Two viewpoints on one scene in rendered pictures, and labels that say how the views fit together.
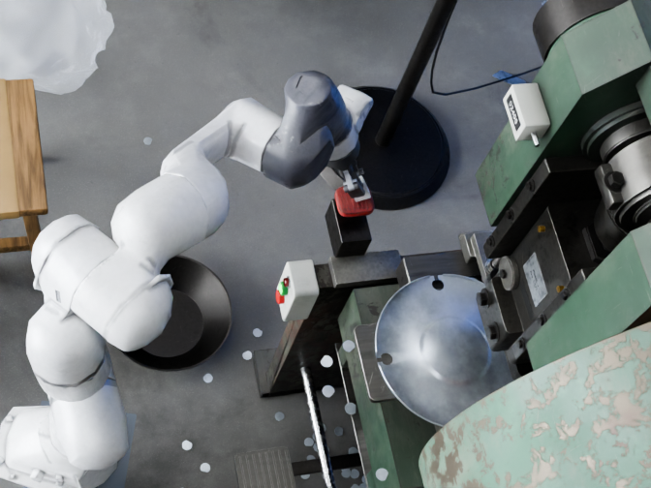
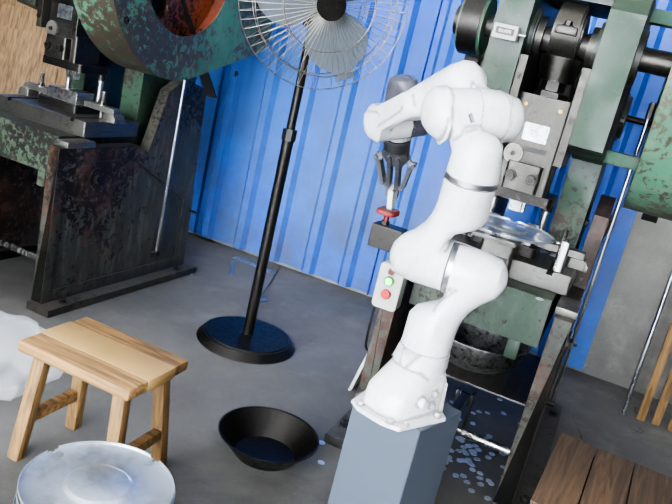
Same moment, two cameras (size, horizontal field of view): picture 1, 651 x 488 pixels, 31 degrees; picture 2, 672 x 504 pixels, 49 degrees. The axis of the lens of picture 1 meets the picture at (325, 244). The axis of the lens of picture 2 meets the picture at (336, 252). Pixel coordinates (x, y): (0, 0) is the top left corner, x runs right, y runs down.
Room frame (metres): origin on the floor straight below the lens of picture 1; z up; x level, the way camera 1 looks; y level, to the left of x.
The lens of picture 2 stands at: (-0.49, 1.39, 1.18)
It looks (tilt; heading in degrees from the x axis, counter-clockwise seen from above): 16 degrees down; 323
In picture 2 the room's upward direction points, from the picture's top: 13 degrees clockwise
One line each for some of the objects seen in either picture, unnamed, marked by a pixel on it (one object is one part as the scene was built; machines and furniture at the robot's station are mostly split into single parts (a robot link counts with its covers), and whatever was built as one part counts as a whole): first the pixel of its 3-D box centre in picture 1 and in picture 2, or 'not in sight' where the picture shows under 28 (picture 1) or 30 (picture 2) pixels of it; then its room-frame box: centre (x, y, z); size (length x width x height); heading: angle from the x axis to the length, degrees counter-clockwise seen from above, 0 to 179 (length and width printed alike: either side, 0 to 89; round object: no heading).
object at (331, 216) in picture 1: (342, 240); (383, 253); (1.13, -0.03, 0.62); 0.10 x 0.06 x 0.20; 33
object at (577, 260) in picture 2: not in sight; (564, 246); (0.85, -0.48, 0.76); 0.17 x 0.06 x 0.10; 33
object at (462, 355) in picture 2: not in sight; (475, 345); (0.99, -0.39, 0.36); 0.34 x 0.34 x 0.10
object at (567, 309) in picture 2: not in sight; (570, 336); (0.85, -0.65, 0.45); 0.92 x 0.12 x 0.90; 123
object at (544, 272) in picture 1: (554, 284); (535, 141); (0.97, -0.36, 1.04); 0.17 x 0.15 x 0.30; 123
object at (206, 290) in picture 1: (168, 317); (266, 442); (1.08, 0.27, 0.04); 0.30 x 0.30 x 0.07
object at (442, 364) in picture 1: (455, 350); (505, 227); (0.93, -0.28, 0.78); 0.29 x 0.29 x 0.01
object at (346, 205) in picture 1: (351, 208); (385, 221); (1.15, -0.02, 0.72); 0.07 x 0.06 x 0.08; 123
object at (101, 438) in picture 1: (88, 426); (456, 300); (0.56, 0.24, 0.71); 0.18 x 0.11 x 0.25; 40
